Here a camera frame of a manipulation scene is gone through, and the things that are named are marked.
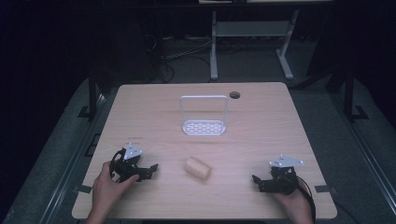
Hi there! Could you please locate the black metal stand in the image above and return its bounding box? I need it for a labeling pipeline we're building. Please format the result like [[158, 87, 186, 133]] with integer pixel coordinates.
[[78, 74, 101, 119], [342, 66, 370, 123]]

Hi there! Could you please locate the beige bread roll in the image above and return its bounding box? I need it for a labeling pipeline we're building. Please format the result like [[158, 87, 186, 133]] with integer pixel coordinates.
[[183, 156, 212, 182]]

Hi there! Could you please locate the white metal stand frame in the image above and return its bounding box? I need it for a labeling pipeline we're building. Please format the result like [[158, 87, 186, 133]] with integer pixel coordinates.
[[209, 8, 301, 81]]

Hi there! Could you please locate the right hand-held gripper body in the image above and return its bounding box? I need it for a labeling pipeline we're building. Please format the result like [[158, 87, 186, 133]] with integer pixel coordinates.
[[266, 154, 305, 196]]

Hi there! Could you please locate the person's right hand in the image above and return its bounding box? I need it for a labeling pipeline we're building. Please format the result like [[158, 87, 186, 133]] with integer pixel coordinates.
[[270, 179, 315, 224]]

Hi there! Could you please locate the bundle of floor cables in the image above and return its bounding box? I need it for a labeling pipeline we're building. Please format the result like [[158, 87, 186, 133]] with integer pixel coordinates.
[[143, 33, 214, 84]]

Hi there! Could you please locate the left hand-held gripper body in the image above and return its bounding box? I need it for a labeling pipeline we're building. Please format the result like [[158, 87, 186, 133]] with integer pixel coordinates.
[[109, 142, 148, 184]]

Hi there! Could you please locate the white wire-handled rack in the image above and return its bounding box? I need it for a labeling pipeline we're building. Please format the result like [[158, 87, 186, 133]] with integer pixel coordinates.
[[178, 94, 229, 137]]

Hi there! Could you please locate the person's left hand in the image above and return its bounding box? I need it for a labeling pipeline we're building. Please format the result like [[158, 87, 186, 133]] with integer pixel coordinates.
[[92, 170, 140, 217]]

